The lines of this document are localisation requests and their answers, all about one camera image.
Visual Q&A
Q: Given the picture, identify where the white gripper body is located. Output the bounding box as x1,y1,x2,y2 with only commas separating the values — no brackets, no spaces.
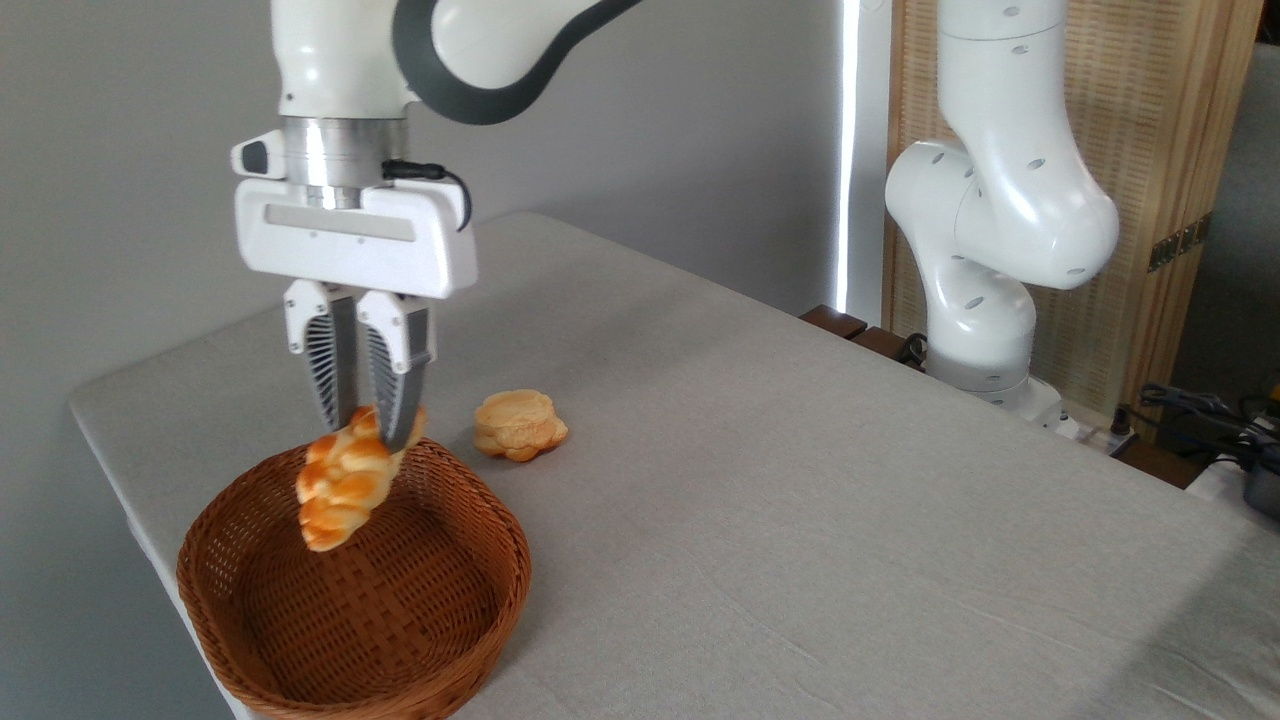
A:
234,180,479,300

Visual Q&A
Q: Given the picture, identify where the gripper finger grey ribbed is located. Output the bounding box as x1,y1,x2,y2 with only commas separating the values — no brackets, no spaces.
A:
357,290,438,454
283,280,359,433

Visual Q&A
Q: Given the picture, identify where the braided golden bread loaf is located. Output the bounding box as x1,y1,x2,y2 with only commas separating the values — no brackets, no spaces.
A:
296,405,429,553

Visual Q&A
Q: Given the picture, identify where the round flower-shaped bread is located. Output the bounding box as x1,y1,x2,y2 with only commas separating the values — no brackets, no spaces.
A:
473,390,569,463

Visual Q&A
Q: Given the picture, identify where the brown wicker basket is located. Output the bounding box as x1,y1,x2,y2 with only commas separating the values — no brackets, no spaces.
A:
177,438,532,720

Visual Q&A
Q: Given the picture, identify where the grey tablecloth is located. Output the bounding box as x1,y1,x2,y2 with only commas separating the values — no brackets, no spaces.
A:
68,210,1280,720

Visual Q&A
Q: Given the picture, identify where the dark brown wooden block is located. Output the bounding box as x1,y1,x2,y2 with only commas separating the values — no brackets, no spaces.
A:
850,326,927,372
800,305,868,340

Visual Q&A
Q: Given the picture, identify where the white power strip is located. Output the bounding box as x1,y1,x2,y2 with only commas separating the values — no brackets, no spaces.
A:
1058,415,1138,453

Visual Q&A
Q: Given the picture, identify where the metal screen hinge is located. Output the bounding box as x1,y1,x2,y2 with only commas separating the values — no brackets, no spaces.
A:
1148,213,1213,273

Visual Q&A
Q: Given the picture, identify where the bamboo folding screen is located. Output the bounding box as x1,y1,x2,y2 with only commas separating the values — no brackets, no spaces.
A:
885,0,1266,421

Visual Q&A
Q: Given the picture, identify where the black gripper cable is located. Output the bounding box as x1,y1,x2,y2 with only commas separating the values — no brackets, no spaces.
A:
382,160,473,232

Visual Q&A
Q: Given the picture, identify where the black cable bundle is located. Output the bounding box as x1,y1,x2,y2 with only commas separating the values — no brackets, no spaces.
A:
1138,383,1280,473

